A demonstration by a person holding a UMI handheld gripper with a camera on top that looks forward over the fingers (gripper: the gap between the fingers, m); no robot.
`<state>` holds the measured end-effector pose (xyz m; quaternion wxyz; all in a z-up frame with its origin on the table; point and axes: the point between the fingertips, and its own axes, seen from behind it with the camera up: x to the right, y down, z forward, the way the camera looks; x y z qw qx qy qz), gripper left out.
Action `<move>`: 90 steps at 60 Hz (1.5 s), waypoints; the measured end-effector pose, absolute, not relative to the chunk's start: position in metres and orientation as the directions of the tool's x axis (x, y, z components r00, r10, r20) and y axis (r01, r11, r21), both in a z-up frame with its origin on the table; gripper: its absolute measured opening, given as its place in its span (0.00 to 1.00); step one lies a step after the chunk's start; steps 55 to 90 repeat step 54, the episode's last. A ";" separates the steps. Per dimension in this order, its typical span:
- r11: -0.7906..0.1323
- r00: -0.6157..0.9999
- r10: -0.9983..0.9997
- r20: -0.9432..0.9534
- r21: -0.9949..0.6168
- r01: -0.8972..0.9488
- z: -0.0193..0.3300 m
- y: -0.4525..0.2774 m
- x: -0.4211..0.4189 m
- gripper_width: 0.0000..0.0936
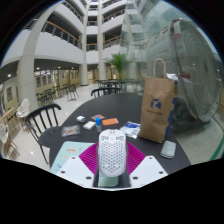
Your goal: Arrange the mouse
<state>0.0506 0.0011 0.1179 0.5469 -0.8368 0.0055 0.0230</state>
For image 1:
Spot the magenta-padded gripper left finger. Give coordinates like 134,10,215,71
55,142,100,189

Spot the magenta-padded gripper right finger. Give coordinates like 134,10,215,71
125,141,169,190

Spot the white honeycomb computer mouse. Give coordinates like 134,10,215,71
97,129,128,178

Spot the clear plastic snack bag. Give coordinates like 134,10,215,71
60,124,82,138

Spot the black wooden chair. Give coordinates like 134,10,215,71
90,87,123,99
24,103,64,165

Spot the blue white plastic packet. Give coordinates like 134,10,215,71
119,120,142,140

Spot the white small box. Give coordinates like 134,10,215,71
82,120,97,131

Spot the small blue-capped bottle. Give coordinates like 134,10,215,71
95,117,103,134

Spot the small reddish card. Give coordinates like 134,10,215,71
90,114,106,122

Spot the orange flat packet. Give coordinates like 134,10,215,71
101,117,120,127

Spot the brown paper bag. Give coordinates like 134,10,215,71
138,58,178,144

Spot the group of dark chairs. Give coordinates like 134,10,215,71
35,83,81,105

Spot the large netted silver sculpture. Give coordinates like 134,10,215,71
145,18,223,132

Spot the green palm plant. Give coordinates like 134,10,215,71
103,53,133,81

